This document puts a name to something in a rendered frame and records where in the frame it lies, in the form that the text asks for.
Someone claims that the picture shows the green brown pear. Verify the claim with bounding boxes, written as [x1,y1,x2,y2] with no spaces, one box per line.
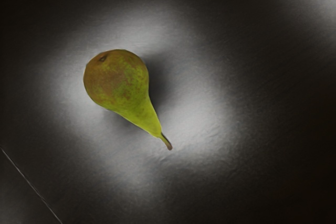
[83,49,173,152]

